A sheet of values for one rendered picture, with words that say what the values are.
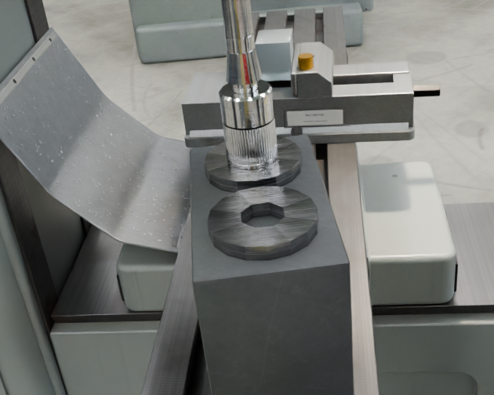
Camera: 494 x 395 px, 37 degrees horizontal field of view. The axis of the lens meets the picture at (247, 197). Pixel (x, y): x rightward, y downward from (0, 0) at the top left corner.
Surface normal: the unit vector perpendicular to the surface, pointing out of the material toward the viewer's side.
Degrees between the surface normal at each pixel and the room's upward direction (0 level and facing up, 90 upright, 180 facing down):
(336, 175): 0
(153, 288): 90
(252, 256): 90
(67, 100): 63
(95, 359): 90
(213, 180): 90
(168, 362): 0
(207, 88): 0
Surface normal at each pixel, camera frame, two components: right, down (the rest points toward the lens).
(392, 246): -0.10, -0.85
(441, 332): -0.07, 0.53
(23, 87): 0.84, -0.42
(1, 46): 0.99, -0.04
